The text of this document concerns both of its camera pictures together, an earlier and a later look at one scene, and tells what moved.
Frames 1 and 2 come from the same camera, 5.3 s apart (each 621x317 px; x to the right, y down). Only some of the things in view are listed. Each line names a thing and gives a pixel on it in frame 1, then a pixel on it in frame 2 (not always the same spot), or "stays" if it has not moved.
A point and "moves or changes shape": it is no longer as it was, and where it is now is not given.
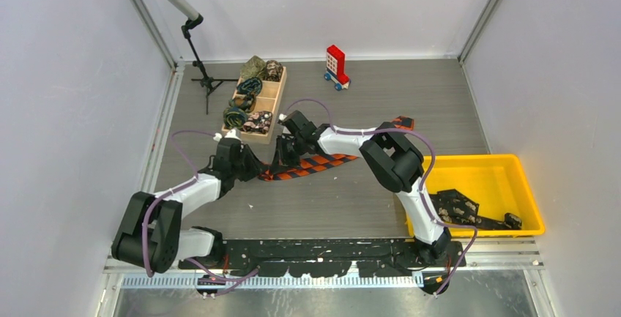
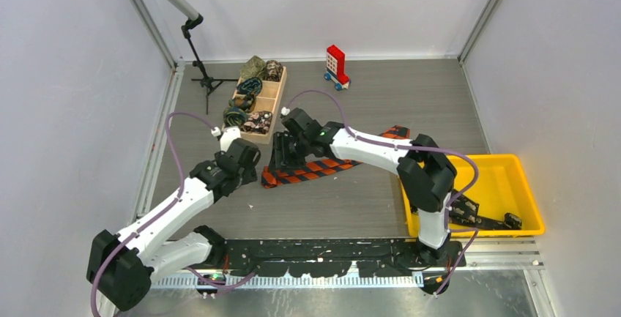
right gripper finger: (285, 154) stays
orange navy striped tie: (312, 164) moves or changes shape
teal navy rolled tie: (253, 85) stays
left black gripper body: (236, 169) stays
